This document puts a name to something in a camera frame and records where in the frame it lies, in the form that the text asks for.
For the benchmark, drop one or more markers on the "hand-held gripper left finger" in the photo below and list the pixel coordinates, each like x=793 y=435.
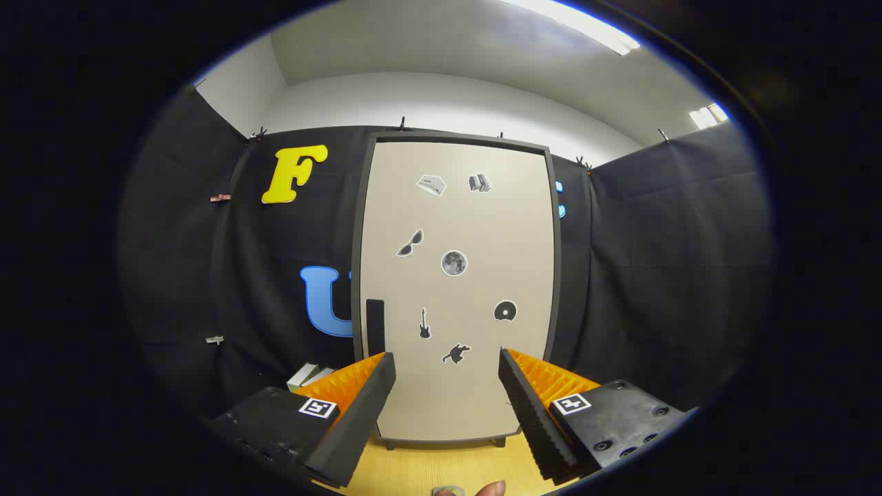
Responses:
x=358 y=420

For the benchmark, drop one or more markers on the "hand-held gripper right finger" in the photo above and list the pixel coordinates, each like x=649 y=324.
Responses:
x=534 y=420

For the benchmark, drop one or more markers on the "green white book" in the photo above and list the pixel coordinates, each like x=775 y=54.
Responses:
x=302 y=377

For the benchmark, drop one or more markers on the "dark grey cabinet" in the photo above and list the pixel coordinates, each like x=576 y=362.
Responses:
x=355 y=275

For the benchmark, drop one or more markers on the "black backdrop cloth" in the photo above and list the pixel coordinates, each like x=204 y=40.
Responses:
x=654 y=262

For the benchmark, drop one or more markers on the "small ceiling light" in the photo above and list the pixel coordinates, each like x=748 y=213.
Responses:
x=708 y=116

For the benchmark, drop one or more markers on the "long ceiling light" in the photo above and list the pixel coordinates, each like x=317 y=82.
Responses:
x=586 y=24

